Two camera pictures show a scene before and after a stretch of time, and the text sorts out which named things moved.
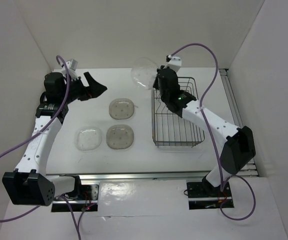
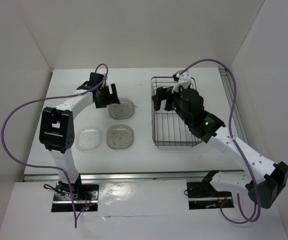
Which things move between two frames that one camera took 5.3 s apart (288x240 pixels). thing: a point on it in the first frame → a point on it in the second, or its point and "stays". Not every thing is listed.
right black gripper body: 156,85 → 177,108
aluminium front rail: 132,177 stays
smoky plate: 121,108 stays
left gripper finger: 94,89 → 113,98
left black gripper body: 76,90 → 103,98
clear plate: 89,139 stays
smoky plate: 119,136 stays
